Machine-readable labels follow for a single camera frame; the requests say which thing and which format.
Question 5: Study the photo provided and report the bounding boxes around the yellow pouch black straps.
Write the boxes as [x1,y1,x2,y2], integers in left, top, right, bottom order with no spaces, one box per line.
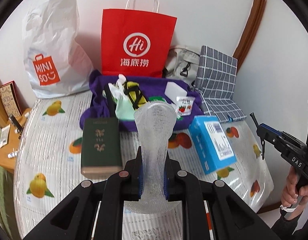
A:
[123,81,147,111]

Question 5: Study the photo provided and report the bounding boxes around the small strawberry sachet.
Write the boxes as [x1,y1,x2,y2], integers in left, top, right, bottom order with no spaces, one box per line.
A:
[176,96,195,116]

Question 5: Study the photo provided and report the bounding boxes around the dark green book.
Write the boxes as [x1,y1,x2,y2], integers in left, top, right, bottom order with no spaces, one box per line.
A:
[81,117,122,177]

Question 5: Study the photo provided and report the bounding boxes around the grey canvas bag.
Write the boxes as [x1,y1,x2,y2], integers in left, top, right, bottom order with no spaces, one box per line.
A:
[163,45,201,88]

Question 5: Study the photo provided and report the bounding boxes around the brown framed picture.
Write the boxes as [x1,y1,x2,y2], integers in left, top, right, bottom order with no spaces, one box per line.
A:
[0,81,23,117]

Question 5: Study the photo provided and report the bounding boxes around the white foam block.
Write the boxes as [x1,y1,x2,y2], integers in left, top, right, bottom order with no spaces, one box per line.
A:
[164,81,187,103]

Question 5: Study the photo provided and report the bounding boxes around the green sachet packet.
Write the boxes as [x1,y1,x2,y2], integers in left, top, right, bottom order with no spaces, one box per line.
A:
[148,96,166,102]

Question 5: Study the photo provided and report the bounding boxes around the red Haidilao paper bag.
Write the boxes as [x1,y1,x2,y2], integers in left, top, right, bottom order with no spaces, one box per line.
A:
[101,0,177,77]

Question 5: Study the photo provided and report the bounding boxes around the white foam mesh sleeve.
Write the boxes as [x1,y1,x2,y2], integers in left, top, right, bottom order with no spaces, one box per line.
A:
[125,101,179,214]

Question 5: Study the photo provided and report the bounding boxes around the person's right hand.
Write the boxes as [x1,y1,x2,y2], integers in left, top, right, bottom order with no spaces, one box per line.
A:
[281,166,308,210]

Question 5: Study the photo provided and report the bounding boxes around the wooden side table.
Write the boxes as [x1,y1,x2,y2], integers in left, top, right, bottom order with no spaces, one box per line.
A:
[0,120,20,174]

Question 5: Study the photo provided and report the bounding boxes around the grey checked folded cloth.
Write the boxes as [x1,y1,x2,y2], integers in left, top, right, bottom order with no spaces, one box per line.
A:
[194,46,246,123]

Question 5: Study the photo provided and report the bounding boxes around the light green cloth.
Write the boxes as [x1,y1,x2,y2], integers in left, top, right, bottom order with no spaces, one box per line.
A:
[115,98,135,121]

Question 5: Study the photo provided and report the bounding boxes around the white Miniso plastic bag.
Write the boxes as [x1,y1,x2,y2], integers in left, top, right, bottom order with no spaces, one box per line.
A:
[22,0,94,99]

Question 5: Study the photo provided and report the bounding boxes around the blue tissue box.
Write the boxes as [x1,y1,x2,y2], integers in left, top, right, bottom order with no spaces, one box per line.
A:
[189,115,237,174]

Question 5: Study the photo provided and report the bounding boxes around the wooden door frame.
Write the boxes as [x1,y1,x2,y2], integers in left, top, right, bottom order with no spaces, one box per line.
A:
[233,0,267,71]

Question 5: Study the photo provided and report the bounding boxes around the fruit print table cover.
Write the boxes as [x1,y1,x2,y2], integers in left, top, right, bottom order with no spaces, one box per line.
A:
[13,91,274,236]

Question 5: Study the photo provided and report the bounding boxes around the white tissue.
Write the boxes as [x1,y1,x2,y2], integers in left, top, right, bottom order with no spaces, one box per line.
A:
[108,74,127,100]

